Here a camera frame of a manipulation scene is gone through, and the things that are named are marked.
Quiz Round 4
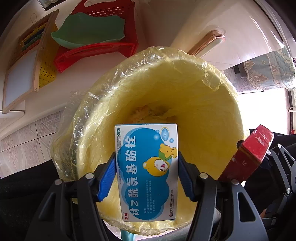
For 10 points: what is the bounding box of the yellow plastic basket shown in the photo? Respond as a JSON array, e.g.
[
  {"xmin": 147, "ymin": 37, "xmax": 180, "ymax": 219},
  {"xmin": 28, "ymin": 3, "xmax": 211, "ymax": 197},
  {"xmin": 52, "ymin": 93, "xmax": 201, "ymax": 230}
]
[{"xmin": 39, "ymin": 22, "xmax": 59, "ymax": 89}]

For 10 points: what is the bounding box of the yellow lined trash bin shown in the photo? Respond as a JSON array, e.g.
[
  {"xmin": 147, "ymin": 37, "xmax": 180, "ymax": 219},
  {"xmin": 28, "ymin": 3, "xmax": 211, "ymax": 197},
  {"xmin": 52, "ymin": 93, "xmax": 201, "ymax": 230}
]
[{"xmin": 51, "ymin": 46, "xmax": 246, "ymax": 236}]

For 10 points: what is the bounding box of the green leaf-shaped tray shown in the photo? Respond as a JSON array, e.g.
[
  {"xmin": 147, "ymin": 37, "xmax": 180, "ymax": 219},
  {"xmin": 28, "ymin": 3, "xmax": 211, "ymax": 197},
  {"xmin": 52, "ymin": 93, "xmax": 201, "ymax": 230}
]
[{"xmin": 51, "ymin": 13, "xmax": 125, "ymax": 49}]

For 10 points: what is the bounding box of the red plastic basket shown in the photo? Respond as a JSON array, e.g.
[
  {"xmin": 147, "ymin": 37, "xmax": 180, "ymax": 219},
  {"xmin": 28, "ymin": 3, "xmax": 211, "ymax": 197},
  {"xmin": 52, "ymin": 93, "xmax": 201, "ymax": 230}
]
[{"xmin": 54, "ymin": 1, "xmax": 138, "ymax": 73}]

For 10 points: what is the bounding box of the red cigarette box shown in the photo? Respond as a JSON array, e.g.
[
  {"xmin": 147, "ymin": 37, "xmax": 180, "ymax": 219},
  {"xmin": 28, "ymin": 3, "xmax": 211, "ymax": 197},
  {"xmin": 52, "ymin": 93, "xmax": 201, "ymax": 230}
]
[{"xmin": 218, "ymin": 125, "xmax": 274, "ymax": 183}]

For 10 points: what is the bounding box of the blue white medicine box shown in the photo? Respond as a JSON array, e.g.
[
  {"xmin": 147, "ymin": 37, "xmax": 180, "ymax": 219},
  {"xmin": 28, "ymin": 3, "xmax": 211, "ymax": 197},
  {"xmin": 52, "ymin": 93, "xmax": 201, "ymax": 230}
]
[{"xmin": 114, "ymin": 123, "xmax": 178, "ymax": 222}]

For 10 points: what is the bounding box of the wooden framed abacus board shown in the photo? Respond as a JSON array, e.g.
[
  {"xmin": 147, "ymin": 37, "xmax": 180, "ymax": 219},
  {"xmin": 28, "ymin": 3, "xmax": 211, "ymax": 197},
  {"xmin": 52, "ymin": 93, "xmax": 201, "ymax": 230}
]
[{"xmin": 1, "ymin": 9, "xmax": 60, "ymax": 114}]

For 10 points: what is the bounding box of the cream coffee table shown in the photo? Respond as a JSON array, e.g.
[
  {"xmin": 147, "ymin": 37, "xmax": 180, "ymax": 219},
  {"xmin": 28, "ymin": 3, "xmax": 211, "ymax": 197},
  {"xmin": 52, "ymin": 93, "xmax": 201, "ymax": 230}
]
[{"xmin": 0, "ymin": 0, "xmax": 287, "ymax": 140}]

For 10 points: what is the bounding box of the table drawer handle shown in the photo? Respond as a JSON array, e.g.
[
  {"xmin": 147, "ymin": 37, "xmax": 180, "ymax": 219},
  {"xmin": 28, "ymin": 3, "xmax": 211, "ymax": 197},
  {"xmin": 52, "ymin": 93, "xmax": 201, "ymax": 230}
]
[{"xmin": 187, "ymin": 30, "xmax": 226, "ymax": 58}]

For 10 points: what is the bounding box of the blue floral sectional sofa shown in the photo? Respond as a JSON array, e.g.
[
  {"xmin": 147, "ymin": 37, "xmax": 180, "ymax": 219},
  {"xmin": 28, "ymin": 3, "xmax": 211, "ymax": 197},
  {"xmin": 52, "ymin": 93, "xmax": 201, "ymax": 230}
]
[{"xmin": 243, "ymin": 47, "xmax": 295, "ymax": 90}]

